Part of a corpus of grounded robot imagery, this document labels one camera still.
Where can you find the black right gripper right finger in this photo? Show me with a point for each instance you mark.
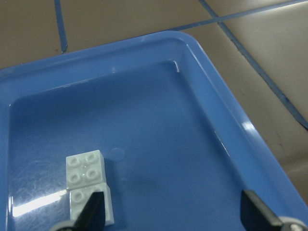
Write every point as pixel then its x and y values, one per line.
pixel 255 215

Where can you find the white block from camera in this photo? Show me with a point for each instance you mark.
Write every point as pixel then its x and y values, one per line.
pixel 85 169

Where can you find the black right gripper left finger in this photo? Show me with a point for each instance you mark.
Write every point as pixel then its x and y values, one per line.
pixel 92 216

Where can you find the blue plastic tray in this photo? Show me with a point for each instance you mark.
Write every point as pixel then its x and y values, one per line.
pixel 178 147

